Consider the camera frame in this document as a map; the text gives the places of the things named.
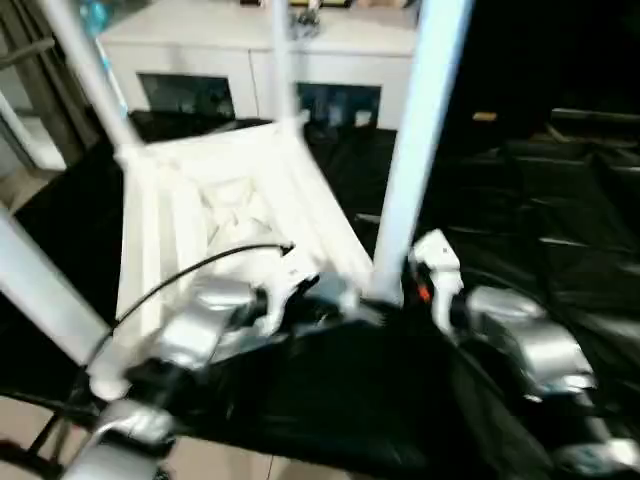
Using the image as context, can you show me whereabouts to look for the black metal stand frame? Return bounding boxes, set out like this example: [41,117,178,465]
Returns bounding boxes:
[0,414,66,466]

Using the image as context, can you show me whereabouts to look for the grey brown curtain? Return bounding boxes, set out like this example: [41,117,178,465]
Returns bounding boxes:
[0,0,101,151]

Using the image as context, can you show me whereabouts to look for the white sideboard cabinet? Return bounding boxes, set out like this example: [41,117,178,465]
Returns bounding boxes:
[97,0,419,131]

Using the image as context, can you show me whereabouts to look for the white round pipe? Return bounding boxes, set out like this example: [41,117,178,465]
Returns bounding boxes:
[0,89,66,171]

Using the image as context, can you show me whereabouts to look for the white plastic table top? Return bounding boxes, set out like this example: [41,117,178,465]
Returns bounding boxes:
[89,117,391,399]

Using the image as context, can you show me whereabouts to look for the clear bag of dark items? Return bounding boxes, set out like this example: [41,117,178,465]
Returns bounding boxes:
[294,9,321,39]

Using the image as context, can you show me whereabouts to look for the black plastic mat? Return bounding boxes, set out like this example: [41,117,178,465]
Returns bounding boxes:
[0,109,640,480]

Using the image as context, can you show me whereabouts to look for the grey flat bar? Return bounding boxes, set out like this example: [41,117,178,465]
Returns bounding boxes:
[549,108,640,121]

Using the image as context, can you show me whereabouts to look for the grey metal pole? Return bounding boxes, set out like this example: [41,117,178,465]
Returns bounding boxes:
[0,42,54,69]

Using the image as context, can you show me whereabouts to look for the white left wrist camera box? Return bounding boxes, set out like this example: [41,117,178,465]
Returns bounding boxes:
[259,239,321,334]

